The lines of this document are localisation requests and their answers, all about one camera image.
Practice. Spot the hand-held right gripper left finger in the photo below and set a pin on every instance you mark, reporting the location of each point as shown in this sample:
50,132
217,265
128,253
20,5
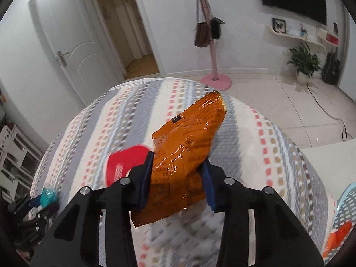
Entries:
144,183

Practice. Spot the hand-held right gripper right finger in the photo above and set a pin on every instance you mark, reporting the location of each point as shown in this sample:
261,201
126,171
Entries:
208,189

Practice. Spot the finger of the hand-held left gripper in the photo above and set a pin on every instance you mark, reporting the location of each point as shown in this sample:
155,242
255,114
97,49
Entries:
46,215
34,202

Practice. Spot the small teal packet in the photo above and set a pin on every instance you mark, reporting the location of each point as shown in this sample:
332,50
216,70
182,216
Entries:
49,197

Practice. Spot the orange snack bag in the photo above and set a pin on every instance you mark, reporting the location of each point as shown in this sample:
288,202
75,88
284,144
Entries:
183,144

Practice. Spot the teal plastic laundry basket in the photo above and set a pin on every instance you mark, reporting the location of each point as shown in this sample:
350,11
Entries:
343,208

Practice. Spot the orange plastic bag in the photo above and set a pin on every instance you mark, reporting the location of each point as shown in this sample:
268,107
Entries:
336,239

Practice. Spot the red paper cup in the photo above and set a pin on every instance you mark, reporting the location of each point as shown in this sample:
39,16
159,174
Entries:
122,161

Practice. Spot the white shelf rack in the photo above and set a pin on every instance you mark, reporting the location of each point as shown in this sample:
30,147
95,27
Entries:
16,158

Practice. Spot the white coffee table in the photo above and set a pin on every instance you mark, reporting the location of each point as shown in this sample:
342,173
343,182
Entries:
328,167

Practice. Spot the pink coat rack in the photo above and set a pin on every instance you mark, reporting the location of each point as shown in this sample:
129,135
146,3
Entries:
212,61

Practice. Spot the brown hanging bag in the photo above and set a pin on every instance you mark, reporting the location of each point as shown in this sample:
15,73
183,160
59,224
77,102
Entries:
202,36

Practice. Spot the white hallway door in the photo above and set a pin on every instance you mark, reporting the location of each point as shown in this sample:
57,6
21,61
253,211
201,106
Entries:
136,27

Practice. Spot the black hanging bag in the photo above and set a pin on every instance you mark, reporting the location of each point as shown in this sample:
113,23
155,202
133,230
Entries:
216,29

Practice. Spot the potted green plant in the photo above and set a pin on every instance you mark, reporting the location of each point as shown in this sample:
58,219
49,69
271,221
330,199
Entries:
304,59

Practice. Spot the white room door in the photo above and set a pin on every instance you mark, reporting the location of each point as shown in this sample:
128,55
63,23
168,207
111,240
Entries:
72,33

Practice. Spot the black acoustic guitar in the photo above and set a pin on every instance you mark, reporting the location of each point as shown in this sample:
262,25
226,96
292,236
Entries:
331,66

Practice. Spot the pen holder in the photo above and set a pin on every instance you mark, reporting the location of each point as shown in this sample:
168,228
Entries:
303,31

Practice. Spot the white standing air conditioner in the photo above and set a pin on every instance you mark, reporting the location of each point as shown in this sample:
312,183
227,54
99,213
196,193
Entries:
351,69

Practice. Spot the dark blue figurine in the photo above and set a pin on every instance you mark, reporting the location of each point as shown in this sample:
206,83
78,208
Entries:
335,28

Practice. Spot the white curved low wall shelf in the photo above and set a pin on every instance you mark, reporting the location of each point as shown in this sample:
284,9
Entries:
292,37

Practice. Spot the black butterfly picture frame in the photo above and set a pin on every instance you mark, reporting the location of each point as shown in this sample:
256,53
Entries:
278,25

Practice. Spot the white and red wall box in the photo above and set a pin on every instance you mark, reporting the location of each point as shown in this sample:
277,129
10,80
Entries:
328,36

